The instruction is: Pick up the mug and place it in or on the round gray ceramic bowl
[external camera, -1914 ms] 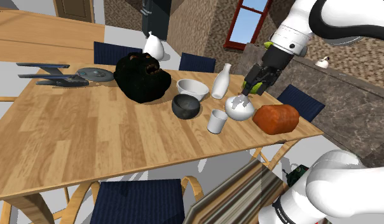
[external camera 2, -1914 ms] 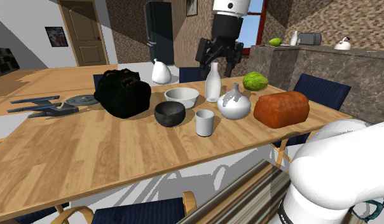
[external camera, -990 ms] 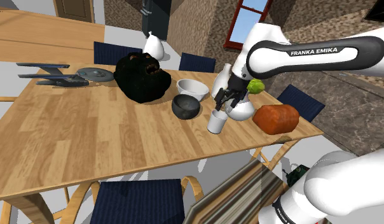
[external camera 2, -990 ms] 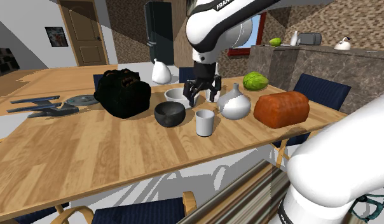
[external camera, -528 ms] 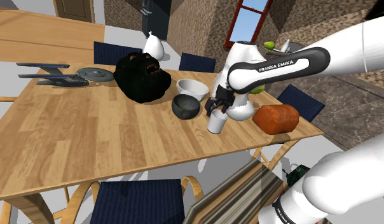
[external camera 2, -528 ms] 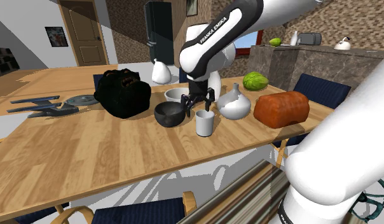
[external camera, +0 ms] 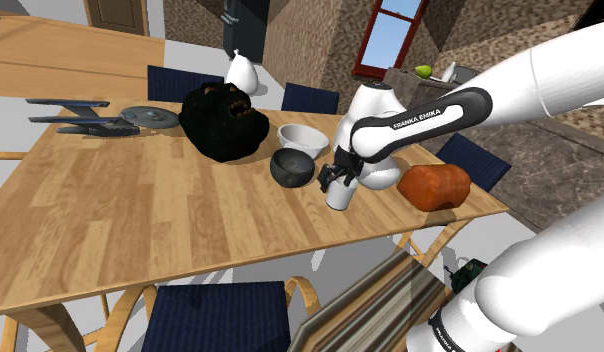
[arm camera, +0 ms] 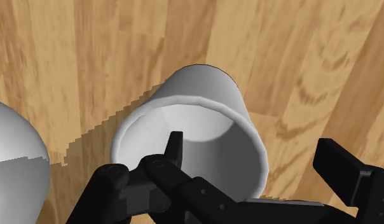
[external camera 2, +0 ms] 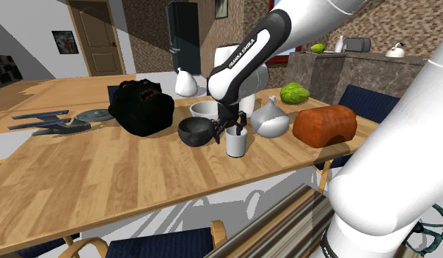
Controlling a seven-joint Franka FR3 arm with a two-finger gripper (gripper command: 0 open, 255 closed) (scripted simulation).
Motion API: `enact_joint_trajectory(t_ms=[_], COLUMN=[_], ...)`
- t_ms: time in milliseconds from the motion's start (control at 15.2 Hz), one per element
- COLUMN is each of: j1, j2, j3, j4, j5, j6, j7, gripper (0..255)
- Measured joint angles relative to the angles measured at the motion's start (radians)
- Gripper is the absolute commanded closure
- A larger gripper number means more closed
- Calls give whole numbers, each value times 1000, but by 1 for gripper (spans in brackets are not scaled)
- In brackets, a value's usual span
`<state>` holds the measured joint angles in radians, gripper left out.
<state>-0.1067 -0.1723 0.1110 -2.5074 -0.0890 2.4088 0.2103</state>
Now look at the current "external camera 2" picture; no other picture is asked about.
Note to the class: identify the black refrigerator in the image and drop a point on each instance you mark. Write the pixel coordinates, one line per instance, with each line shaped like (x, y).
(184, 35)

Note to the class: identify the white and grey bulb vase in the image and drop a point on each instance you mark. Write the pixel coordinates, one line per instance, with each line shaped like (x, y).
(269, 121)

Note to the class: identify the striped robot stand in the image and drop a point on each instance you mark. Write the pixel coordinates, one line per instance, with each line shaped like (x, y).
(278, 225)

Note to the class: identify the dark bookshelf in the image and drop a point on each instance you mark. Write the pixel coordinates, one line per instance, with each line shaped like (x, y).
(5, 71)

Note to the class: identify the orange bread loaf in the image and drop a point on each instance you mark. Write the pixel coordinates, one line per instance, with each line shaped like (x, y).
(323, 125)

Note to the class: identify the grey stone kitchen counter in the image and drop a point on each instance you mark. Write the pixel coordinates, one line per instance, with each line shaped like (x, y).
(350, 71)

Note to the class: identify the brown wooden door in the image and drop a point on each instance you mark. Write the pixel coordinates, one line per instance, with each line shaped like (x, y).
(98, 39)

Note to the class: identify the white cup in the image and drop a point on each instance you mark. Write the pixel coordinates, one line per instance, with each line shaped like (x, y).
(236, 144)

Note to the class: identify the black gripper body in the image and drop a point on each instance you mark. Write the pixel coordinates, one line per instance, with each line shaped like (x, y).
(228, 111)

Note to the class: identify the dark framed wall picture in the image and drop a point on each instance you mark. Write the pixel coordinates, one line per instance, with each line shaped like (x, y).
(65, 42)

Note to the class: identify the white bowl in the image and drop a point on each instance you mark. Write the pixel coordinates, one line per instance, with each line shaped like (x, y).
(204, 109)

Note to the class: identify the green fruit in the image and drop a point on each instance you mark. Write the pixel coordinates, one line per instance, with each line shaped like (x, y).
(294, 93)

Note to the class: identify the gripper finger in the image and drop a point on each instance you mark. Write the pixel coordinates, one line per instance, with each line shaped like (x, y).
(241, 123)
(218, 131)

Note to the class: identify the blue wooden chair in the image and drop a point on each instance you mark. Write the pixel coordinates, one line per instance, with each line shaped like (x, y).
(164, 244)
(42, 248)
(111, 94)
(368, 103)

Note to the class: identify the wooden table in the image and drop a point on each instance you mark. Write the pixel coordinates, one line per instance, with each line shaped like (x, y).
(100, 175)

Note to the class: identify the grey spaceship model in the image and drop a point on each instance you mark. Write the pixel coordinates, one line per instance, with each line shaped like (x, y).
(57, 123)

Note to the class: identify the black bowl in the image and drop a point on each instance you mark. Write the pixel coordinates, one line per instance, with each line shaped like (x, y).
(194, 131)

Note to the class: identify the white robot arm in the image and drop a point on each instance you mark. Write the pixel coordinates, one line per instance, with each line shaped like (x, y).
(386, 160)

